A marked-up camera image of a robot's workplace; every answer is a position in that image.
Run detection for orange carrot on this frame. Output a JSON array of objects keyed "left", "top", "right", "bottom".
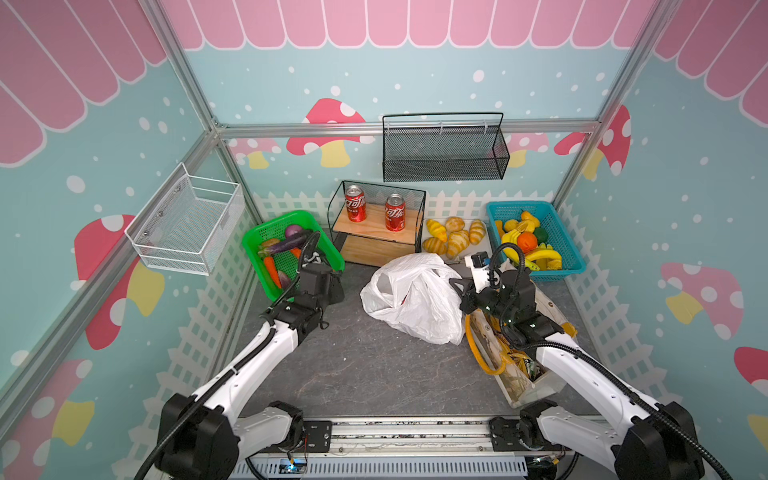
[{"left": 263, "top": 256, "right": 282, "bottom": 289}]

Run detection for canvas tote bag yellow handles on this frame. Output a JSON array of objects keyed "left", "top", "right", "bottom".
[{"left": 461, "top": 285, "right": 566, "bottom": 409}]

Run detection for purple onion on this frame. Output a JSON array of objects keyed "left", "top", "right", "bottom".
[{"left": 285, "top": 224, "right": 304, "bottom": 238}]

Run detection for white plastic grocery bag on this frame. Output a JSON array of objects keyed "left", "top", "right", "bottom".
[{"left": 360, "top": 253, "right": 465, "bottom": 345}]

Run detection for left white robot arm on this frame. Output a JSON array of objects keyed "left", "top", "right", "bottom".
[{"left": 135, "top": 263, "right": 344, "bottom": 479}]

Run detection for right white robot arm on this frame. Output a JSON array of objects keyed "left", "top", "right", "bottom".
[{"left": 451, "top": 252, "right": 717, "bottom": 479}]

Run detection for green plastic basket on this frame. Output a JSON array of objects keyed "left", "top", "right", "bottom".
[{"left": 242, "top": 210, "right": 345, "bottom": 300}]

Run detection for orange fruit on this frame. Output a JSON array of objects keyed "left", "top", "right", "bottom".
[{"left": 517, "top": 232, "right": 538, "bottom": 253}]

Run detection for yellow banana bunch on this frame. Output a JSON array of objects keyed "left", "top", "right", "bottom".
[{"left": 501, "top": 230, "right": 563, "bottom": 271}]

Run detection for purple eggplant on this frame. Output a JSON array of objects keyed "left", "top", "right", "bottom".
[{"left": 258, "top": 230, "right": 312, "bottom": 258}]

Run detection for teal plastic basket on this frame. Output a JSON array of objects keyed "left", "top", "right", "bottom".
[{"left": 486, "top": 200, "right": 586, "bottom": 282}]

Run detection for small striped croissant right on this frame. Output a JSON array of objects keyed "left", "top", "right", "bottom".
[{"left": 469, "top": 219, "right": 486, "bottom": 245}]

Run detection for long striped croissant centre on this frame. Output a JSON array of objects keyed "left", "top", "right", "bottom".
[{"left": 446, "top": 230, "right": 470, "bottom": 259}]

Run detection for pale round bread roll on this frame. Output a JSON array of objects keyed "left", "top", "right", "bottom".
[{"left": 444, "top": 216, "right": 465, "bottom": 233}]

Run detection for red cola can left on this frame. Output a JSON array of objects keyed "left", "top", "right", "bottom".
[{"left": 344, "top": 184, "right": 367, "bottom": 223}]

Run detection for red cola can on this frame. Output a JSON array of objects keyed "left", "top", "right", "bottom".
[
  {"left": 344, "top": 184, "right": 367, "bottom": 223},
  {"left": 384, "top": 193, "right": 406, "bottom": 232}
]

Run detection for large striped croissant left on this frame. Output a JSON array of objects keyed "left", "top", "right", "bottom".
[{"left": 422, "top": 237, "right": 447, "bottom": 255}]

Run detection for yellow striped bread roll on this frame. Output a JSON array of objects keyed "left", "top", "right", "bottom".
[{"left": 426, "top": 219, "right": 448, "bottom": 243}]

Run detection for red cola can right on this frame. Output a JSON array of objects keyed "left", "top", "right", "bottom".
[{"left": 384, "top": 193, "right": 406, "bottom": 232}]

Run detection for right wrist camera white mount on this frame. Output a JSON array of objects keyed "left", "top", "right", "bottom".
[{"left": 465, "top": 251, "right": 491, "bottom": 293}]

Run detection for black wire two-tier shelf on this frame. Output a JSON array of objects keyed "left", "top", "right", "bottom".
[{"left": 326, "top": 180, "right": 426, "bottom": 267}]

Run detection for white wire wall basket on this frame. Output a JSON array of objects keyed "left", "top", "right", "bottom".
[{"left": 124, "top": 164, "right": 245, "bottom": 276}]

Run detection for black mesh wall basket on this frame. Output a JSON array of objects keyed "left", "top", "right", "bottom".
[{"left": 382, "top": 112, "right": 511, "bottom": 182}]

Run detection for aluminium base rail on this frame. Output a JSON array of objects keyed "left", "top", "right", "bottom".
[{"left": 158, "top": 413, "right": 619, "bottom": 480}]

